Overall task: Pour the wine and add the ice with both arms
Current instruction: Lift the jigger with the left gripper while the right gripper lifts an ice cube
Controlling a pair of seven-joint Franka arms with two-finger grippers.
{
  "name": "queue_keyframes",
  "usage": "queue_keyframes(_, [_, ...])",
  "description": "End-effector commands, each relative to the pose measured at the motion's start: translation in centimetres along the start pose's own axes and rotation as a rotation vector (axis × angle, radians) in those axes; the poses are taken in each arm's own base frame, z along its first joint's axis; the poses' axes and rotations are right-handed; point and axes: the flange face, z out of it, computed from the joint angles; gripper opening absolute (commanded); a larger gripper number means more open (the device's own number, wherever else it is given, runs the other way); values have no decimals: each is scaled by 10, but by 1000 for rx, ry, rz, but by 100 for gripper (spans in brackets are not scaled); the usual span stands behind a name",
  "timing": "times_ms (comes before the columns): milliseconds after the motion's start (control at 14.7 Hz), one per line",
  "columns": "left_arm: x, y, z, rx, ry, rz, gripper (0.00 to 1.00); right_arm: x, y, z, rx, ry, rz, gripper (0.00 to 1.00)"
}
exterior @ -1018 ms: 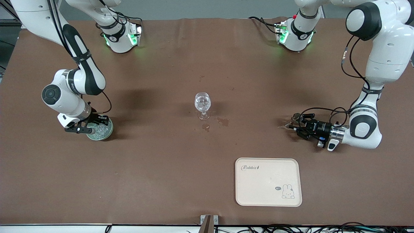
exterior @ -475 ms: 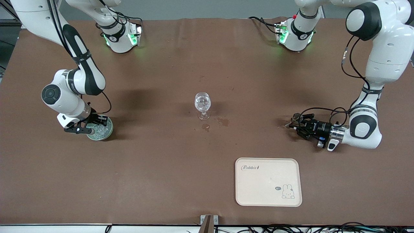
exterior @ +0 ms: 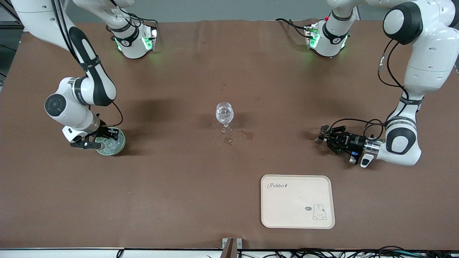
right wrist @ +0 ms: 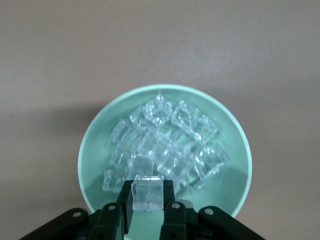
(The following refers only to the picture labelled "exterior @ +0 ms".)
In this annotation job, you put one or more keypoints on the clear wine glass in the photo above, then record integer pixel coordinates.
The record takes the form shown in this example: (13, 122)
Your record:
(225, 114)

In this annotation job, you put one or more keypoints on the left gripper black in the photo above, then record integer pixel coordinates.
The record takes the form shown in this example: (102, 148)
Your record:
(353, 139)

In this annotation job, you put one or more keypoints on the steel double jigger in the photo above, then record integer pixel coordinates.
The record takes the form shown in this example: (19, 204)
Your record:
(325, 129)

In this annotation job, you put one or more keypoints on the metal table edge bracket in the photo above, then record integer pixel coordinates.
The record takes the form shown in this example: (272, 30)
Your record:
(232, 247)

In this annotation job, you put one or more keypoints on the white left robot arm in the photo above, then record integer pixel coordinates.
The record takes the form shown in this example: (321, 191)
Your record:
(426, 53)

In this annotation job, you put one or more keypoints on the cream rabbit print tray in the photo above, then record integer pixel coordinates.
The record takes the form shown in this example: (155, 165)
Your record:
(294, 208)

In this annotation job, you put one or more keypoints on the green ceramic bowl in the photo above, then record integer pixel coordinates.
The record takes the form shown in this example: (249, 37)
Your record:
(121, 147)

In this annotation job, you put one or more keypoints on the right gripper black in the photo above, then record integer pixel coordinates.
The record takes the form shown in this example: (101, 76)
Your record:
(104, 132)

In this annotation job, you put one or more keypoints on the aluminium frame profile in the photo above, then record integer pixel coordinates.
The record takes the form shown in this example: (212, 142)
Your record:
(9, 24)

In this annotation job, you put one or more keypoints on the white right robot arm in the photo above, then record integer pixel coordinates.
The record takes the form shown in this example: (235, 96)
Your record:
(68, 107)

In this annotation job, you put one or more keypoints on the clear ice cubes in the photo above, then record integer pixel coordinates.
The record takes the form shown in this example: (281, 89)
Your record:
(113, 145)

